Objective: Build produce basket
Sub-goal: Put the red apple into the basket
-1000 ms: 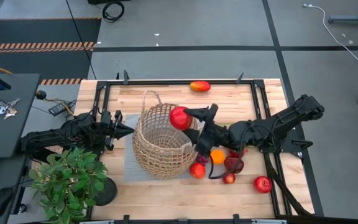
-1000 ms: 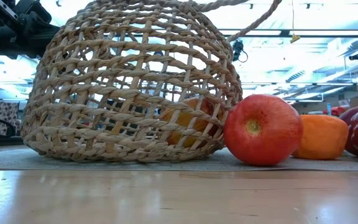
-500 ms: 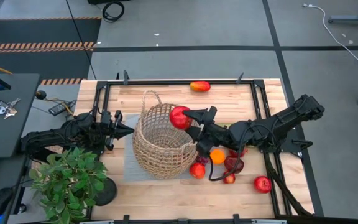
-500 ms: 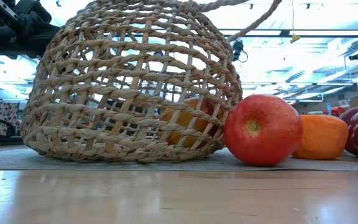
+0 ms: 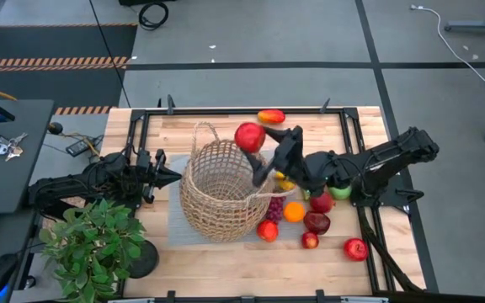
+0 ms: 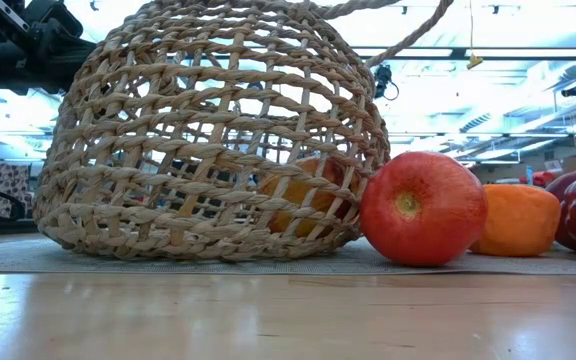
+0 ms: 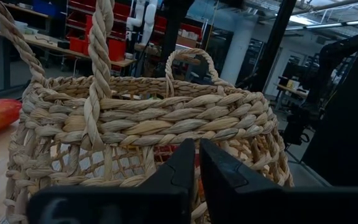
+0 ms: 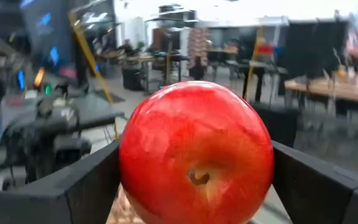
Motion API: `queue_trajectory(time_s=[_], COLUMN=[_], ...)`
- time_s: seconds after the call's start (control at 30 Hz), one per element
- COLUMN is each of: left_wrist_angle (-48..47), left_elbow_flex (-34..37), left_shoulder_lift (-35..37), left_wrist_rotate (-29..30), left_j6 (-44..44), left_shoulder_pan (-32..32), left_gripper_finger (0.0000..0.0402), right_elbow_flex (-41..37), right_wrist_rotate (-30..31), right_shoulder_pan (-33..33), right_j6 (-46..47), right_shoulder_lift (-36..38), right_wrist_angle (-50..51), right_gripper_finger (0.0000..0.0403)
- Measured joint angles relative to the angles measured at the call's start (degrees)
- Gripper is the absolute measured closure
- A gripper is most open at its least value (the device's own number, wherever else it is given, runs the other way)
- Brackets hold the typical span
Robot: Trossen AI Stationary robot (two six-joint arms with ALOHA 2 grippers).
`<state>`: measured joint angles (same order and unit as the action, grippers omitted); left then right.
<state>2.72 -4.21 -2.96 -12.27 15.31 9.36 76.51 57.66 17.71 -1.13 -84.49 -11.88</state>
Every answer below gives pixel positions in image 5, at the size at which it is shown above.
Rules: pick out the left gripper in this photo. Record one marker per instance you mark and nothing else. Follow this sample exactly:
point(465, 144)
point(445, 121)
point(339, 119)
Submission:
point(150, 177)

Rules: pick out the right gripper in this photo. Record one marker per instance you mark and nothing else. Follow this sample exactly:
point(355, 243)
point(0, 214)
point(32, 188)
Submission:
point(295, 160)

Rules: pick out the large crimson apple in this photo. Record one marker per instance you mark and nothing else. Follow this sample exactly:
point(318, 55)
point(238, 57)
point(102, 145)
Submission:
point(248, 138)

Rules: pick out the red yellow mango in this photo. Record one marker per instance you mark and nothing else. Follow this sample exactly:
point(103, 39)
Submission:
point(271, 116)

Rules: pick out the purple grape bunch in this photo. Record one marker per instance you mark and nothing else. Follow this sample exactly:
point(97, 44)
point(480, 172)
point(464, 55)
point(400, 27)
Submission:
point(274, 210)

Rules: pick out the orange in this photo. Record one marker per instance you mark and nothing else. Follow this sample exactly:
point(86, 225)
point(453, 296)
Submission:
point(294, 212)

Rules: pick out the woven wicker basket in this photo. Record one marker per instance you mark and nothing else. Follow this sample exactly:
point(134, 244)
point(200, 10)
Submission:
point(217, 219)

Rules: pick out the bright green apple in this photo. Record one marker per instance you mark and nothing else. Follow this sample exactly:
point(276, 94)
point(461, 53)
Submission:
point(340, 193)

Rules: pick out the dark maroon apple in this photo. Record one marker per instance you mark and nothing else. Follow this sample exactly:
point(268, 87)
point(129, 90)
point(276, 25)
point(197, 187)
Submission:
point(316, 223)

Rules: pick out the small red apple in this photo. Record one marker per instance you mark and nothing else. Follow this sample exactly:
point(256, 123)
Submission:
point(310, 240)

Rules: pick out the red apple with dark stem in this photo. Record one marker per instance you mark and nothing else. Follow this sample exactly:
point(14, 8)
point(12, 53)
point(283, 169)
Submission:
point(355, 249)

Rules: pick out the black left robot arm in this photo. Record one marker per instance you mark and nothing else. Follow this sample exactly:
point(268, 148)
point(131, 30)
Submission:
point(70, 185)

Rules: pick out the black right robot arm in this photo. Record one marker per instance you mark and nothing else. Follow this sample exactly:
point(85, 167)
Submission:
point(394, 153)

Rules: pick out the potted green plant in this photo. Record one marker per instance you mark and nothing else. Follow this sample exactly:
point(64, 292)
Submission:
point(246, 111)

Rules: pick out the grey woven placemat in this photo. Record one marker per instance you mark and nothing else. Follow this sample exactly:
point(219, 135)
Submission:
point(179, 227)

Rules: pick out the black plant pot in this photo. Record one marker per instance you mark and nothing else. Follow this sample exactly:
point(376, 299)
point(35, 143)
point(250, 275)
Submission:
point(145, 261)

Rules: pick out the black power adapter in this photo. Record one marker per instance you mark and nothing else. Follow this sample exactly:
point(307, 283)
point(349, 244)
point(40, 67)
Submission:
point(80, 146)

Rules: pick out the green leafy plant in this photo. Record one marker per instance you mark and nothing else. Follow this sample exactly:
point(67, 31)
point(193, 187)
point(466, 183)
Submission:
point(91, 248)

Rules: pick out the black round knob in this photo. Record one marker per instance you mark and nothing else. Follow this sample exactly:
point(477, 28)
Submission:
point(55, 128)

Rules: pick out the black side desk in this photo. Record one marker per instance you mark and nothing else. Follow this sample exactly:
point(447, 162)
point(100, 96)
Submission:
point(6, 181)

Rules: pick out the key bunch with fob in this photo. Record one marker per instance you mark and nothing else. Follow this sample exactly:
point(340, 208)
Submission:
point(4, 147)

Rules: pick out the small black clip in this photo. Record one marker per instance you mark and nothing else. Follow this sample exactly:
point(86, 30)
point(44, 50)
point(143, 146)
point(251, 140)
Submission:
point(29, 283)

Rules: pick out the dark grey low desk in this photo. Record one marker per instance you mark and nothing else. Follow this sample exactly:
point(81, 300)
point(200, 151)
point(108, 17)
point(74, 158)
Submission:
point(2, 235)

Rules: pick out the black hazard striped floor mat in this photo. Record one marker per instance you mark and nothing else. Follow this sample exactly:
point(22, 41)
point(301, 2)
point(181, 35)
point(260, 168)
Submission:
point(49, 42)

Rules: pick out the grey table leg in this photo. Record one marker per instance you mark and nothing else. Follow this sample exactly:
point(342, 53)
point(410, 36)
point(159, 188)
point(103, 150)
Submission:
point(478, 27)

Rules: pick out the white bracket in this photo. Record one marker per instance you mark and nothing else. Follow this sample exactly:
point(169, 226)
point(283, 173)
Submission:
point(364, 300)

